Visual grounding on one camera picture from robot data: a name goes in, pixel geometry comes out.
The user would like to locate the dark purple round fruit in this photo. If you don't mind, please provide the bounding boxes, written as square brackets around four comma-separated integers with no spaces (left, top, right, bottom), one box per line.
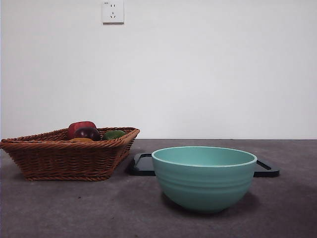
[73,126,101,141]

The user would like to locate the white wall socket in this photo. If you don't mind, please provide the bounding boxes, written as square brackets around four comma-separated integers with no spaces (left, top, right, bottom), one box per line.
[103,0,125,25]

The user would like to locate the red bell pepper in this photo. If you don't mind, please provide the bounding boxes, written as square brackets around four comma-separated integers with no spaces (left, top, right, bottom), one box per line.
[67,120,98,140]

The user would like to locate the green avocado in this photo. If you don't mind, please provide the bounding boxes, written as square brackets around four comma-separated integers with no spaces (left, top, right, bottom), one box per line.
[102,130,126,141]

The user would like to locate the black rectangular tray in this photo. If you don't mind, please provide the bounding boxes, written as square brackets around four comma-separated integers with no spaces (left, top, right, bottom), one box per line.
[127,153,280,178]

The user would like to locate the teal ribbed bowl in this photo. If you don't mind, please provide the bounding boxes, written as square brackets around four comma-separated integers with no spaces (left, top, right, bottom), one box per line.
[151,146,257,214]

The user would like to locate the brown wicker basket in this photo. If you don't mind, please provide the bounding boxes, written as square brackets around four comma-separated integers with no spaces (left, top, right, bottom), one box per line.
[0,126,141,181]

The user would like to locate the orange-brown round fruit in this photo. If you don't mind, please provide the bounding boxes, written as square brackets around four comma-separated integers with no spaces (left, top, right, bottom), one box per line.
[68,137,94,143]

